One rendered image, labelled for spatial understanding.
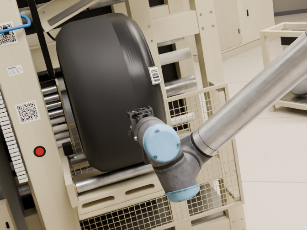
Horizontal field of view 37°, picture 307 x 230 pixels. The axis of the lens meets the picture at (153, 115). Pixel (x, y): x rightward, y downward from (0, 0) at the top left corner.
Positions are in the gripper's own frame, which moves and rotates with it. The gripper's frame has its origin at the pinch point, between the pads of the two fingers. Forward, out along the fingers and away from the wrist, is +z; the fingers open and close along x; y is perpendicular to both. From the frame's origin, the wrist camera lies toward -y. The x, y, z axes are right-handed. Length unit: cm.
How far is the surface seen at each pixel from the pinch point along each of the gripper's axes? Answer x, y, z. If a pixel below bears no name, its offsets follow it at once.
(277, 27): -190, -5, 262
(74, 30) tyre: 10.7, 34.2, 22.3
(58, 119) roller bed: 25, -4, 70
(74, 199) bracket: 26.3, -25.2, 20.1
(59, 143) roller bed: 28, -15, 70
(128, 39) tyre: -5.8, 27.2, 13.3
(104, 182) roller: 13.9, -23.6, 23.6
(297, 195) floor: -110, -102, 119
